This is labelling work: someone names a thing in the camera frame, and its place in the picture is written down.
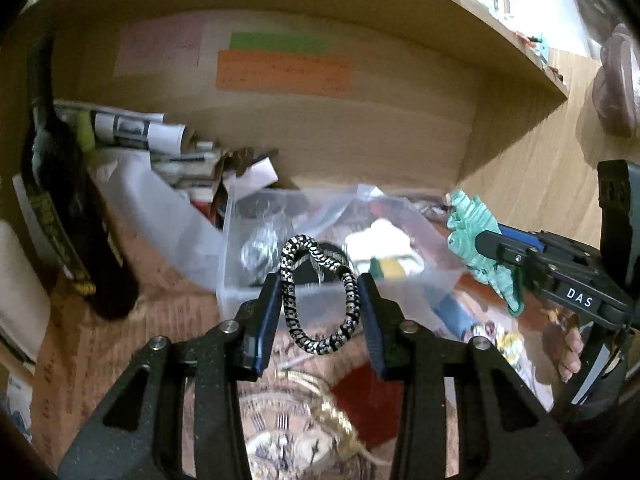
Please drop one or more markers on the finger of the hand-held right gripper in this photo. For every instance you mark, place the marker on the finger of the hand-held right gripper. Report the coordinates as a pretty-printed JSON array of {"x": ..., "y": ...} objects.
[
  {"x": 525, "y": 238},
  {"x": 500, "y": 250}
]

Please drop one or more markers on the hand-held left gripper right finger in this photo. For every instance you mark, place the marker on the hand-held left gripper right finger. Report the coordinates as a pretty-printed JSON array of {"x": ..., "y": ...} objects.
[{"x": 373, "y": 327}]

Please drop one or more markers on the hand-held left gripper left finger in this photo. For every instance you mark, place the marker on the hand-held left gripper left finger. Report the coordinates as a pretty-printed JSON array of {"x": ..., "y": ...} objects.
[{"x": 266, "y": 321}]

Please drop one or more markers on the clear plastic storage box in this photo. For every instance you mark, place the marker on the clear plastic storage box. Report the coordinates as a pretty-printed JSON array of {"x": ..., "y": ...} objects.
[{"x": 235, "y": 280}]

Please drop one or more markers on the white green yellow soft toy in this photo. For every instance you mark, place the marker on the white green yellow soft toy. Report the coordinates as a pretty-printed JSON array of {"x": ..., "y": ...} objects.
[{"x": 382, "y": 245}]

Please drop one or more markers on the person's right hand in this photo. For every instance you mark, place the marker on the person's right hand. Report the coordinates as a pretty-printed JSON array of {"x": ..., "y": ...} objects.
[{"x": 571, "y": 357}]

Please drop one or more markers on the silver foil wrapper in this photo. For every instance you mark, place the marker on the silver foil wrapper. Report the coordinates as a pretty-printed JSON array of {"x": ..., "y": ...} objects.
[{"x": 259, "y": 251}]

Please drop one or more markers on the blue tube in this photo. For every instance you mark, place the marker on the blue tube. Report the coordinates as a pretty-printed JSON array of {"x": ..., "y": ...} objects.
[{"x": 452, "y": 316}]

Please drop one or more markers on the small floral print item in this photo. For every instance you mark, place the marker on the small floral print item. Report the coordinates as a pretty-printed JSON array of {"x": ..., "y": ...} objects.
[{"x": 492, "y": 342}]

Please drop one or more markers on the clock print cloth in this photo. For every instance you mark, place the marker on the clock print cloth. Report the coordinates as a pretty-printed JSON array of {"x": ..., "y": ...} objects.
[{"x": 305, "y": 435}]

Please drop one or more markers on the clear plastic bag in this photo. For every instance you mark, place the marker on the clear plastic bag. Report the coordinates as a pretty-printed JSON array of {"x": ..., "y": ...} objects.
[{"x": 345, "y": 210}]

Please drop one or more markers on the translucent white plastic bag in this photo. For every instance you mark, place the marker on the translucent white plastic bag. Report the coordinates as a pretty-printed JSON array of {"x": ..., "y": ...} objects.
[{"x": 160, "y": 220}]

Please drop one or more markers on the pile of papers and cards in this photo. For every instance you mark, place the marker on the pile of papers and cards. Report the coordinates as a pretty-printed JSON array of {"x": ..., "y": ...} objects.
[{"x": 215, "y": 170}]

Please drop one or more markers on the wooden shelf unit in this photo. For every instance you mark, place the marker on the wooden shelf unit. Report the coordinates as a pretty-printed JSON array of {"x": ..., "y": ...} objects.
[{"x": 380, "y": 125}]

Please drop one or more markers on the pink plush object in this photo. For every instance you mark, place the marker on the pink plush object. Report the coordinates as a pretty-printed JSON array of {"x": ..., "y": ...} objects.
[{"x": 617, "y": 80}]

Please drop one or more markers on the black bottle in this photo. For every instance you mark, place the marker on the black bottle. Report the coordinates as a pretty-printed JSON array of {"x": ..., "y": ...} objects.
[{"x": 75, "y": 220}]

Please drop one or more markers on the rolled white printed paper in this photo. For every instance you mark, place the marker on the rolled white printed paper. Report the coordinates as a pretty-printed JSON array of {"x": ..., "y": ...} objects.
[{"x": 135, "y": 130}]

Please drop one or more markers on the row of small shelf trinkets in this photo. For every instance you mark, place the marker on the row of small shelf trinkets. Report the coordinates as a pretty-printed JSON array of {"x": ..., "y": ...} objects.
[{"x": 505, "y": 5}]

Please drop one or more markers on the white cloth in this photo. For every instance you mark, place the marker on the white cloth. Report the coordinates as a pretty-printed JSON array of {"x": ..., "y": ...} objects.
[{"x": 20, "y": 290}]

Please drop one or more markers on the orange paper label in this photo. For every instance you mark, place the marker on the orange paper label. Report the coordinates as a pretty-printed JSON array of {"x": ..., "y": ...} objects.
[{"x": 282, "y": 72}]

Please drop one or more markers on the green paper label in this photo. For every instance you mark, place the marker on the green paper label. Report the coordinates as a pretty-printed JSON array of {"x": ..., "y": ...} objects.
[{"x": 277, "y": 41}]

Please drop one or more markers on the pink paper label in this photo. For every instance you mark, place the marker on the pink paper label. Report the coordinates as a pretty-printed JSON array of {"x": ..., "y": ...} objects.
[{"x": 160, "y": 42}]

